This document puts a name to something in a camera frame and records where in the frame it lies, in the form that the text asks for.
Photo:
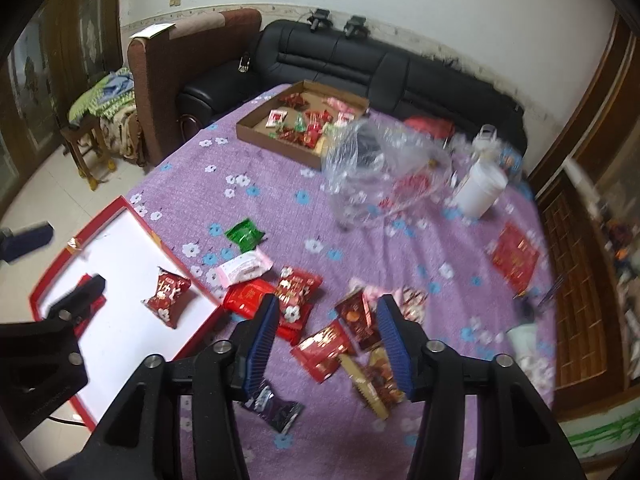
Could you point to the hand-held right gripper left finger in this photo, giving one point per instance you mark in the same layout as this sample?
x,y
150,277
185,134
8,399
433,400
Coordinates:
x,y
265,336

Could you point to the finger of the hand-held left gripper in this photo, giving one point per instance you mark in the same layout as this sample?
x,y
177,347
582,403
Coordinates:
x,y
82,294

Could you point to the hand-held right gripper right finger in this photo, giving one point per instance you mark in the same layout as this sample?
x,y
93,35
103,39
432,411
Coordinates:
x,y
390,342

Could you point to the red flower-print snack packet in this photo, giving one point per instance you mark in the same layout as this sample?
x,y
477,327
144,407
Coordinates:
x,y
294,317

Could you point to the dark red snack packet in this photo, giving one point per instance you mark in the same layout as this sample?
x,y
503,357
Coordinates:
x,y
357,317

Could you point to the gold brown snack packet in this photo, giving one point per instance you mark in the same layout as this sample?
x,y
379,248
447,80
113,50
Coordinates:
x,y
372,387

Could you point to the red box with white inside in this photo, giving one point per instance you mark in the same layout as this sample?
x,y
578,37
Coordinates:
x,y
125,255

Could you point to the red gold-print snack packet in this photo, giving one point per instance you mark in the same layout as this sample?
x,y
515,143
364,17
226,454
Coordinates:
x,y
322,349

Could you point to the pink bear-print snack packet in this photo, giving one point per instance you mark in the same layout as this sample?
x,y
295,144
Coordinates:
x,y
245,267

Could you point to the dark purple snack packet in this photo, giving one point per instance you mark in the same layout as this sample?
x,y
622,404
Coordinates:
x,y
275,407

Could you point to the dark blue object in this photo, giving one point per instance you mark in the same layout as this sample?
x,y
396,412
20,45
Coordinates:
x,y
25,242

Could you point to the green foil snack packet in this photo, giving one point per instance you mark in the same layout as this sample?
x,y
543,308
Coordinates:
x,y
244,235

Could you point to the purple floral tablecloth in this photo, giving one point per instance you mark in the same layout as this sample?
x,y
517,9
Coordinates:
x,y
350,240

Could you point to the white paper cup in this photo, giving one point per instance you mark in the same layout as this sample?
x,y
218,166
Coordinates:
x,y
530,350

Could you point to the flat red gold-print packet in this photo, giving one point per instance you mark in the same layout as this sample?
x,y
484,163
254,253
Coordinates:
x,y
515,257

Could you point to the wooden stool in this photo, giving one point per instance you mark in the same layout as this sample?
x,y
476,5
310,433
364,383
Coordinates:
x,y
82,132

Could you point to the clear plastic bag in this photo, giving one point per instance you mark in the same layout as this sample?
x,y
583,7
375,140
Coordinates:
x,y
380,170

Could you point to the white plastic cup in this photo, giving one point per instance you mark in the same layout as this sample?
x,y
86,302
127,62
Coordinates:
x,y
480,187

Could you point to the pile of folded blankets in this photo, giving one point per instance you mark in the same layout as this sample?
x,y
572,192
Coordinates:
x,y
107,97

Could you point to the flat cardboard box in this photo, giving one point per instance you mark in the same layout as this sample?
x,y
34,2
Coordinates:
x,y
255,127

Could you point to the heap of assorted snack packets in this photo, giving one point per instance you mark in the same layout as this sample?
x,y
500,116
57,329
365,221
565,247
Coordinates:
x,y
302,127

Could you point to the red cloth bag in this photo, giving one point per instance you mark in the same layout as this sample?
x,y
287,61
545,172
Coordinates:
x,y
427,127

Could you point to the wooden lattice door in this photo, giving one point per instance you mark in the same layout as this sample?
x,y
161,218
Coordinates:
x,y
585,240

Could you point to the brown armchair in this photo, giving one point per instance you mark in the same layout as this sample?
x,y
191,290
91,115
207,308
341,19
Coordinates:
x,y
170,90

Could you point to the wooden glass-door cabinet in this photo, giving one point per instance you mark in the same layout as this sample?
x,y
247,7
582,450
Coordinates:
x,y
65,60

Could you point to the white paper sheet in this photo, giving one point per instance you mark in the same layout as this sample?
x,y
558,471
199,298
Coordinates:
x,y
152,31

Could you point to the black leather sofa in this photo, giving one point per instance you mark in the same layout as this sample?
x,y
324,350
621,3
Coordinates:
x,y
320,57

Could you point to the black clamp device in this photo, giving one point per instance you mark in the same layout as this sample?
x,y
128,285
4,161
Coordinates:
x,y
357,27
319,19

